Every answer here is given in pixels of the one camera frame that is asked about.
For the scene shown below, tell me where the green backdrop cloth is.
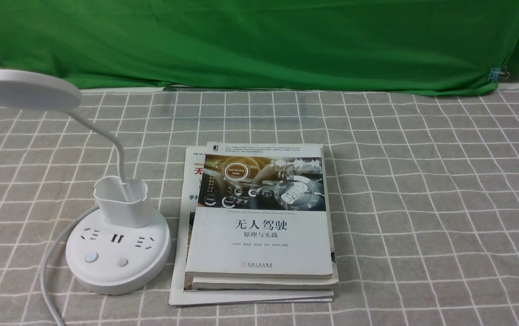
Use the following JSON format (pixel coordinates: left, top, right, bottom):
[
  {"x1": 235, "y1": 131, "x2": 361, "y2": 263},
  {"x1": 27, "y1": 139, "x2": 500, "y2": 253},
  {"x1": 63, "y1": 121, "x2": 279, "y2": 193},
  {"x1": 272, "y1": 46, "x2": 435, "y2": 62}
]
[{"x1": 0, "y1": 0, "x2": 519, "y2": 96}]

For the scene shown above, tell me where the blue binder clip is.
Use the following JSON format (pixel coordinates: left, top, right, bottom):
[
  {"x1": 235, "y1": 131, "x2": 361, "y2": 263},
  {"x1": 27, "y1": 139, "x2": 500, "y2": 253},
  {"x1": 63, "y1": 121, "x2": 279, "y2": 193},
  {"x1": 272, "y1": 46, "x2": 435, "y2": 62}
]
[{"x1": 487, "y1": 66, "x2": 510, "y2": 83}]

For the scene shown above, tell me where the bottom thin white magazine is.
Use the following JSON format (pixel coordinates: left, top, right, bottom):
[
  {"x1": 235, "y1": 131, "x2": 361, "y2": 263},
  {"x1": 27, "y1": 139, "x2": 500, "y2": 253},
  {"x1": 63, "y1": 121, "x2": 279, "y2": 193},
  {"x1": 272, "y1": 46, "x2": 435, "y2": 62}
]
[{"x1": 169, "y1": 146, "x2": 334, "y2": 306}]

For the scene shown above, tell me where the top self-driving book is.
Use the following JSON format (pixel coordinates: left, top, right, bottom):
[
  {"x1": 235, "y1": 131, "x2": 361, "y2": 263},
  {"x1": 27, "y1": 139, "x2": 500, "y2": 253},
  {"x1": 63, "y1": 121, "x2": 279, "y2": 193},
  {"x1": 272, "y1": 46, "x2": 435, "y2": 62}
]
[{"x1": 185, "y1": 141, "x2": 334, "y2": 279}]

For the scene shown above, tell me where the grey checked tablecloth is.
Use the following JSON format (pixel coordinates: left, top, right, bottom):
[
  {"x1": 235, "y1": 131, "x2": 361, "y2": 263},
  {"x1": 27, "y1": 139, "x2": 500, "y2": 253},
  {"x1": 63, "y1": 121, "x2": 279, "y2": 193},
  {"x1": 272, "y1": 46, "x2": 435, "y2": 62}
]
[{"x1": 0, "y1": 89, "x2": 519, "y2": 326}]

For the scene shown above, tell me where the middle white book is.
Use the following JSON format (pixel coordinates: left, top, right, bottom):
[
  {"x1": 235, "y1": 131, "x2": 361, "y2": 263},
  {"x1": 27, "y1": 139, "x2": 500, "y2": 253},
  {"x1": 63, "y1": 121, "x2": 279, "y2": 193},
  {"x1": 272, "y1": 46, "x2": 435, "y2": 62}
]
[{"x1": 192, "y1": 145, "x2": 339, "y2": 291}]

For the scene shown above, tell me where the white desk lamp with sockets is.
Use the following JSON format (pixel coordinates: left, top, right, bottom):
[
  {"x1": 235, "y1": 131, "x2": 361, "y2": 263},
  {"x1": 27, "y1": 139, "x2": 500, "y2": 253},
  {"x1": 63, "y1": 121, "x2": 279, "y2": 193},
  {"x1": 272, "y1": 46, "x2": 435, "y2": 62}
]
[{"x1": 0, "y1": 69, "x2": 171, "y2": 295}]

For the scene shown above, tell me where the white lamp power cable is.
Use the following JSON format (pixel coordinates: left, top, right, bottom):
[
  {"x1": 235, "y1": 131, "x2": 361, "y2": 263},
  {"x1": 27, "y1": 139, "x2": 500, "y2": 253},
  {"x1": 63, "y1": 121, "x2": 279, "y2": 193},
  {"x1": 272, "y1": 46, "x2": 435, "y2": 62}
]
[{"x1": 40, "y1": 206, "x2": 101, "y2": 326}]

